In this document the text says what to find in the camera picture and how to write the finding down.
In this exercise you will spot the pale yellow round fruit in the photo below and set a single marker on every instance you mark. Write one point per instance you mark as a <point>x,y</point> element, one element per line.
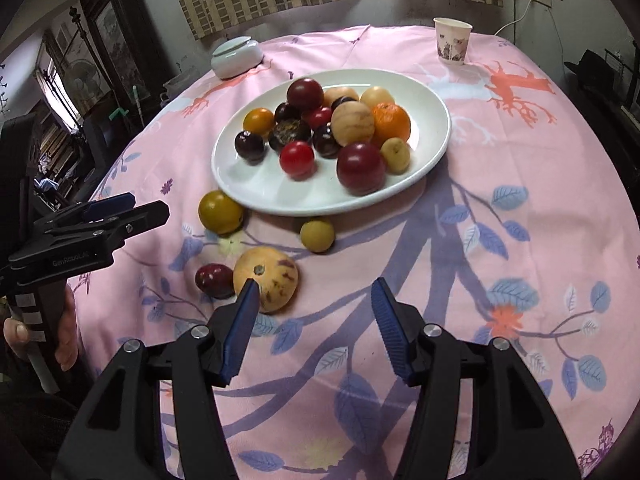
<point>377,96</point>

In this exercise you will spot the large orange mandarin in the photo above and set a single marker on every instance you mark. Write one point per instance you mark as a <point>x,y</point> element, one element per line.
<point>395,122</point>

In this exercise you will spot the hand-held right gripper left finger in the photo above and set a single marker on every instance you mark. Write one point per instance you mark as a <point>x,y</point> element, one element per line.
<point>240,332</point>

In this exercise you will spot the black hat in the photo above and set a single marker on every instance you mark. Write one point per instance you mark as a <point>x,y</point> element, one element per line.
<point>590,70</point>

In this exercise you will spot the dark framed picture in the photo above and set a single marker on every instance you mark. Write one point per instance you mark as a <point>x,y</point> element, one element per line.
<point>117,45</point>

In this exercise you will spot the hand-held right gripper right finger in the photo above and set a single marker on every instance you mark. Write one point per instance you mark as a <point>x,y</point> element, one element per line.
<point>392,330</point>

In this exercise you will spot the white round plate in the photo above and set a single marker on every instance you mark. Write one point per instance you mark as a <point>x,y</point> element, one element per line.
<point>300,192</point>

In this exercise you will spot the yellow speckled passion fruit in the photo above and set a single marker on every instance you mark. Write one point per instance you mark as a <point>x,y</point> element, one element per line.
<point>267,275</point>

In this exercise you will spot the printed paper cup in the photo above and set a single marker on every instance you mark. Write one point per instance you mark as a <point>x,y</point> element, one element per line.
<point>452,42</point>

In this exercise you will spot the large dark red plum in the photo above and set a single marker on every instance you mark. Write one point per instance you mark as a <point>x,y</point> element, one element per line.
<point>305,93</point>

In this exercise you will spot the small yellow-green fruit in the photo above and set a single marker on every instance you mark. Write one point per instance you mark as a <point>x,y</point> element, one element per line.
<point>317,235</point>

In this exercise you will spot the dark mangosteen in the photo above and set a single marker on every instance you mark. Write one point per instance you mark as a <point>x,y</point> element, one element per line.
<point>289,134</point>

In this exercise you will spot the pink printed tablecloth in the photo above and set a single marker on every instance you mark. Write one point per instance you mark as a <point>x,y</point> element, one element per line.
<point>500,210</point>

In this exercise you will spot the small orange-yellow citrus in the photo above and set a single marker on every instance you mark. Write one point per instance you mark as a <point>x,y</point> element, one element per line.
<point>258,121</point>

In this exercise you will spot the standing electric fan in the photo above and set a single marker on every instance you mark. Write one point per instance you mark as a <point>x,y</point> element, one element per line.
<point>82,80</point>

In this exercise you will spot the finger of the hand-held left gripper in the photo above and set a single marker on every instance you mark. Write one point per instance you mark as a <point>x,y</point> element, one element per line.
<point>147,216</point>
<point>112,205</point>

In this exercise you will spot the person's left hand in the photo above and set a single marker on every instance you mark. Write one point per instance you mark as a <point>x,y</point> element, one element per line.
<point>66,330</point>

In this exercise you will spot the white lidded ceramic jar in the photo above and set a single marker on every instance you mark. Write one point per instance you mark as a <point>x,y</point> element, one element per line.
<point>236,57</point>

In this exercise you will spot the green-yellow citrus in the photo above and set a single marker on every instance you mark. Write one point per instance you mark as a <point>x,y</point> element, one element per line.
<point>220,212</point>

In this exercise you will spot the small dark plum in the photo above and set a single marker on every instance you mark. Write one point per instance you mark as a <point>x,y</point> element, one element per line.
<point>342,102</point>

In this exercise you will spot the red cherry tomato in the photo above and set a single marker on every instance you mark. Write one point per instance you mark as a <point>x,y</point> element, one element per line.
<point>296,160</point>
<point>319,117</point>

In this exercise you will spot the large beige speckled fruit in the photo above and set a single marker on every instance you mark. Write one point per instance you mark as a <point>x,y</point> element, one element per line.
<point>352,122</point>

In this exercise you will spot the small yellow-brown fruit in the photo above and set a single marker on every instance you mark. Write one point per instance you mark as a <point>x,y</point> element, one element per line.
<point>396,156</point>

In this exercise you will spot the pale yellow oval fruit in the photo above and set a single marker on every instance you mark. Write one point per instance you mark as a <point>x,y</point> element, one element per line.
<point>341,93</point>

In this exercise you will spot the clear plastic container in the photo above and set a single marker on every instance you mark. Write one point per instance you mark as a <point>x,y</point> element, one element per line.
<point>177,86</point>

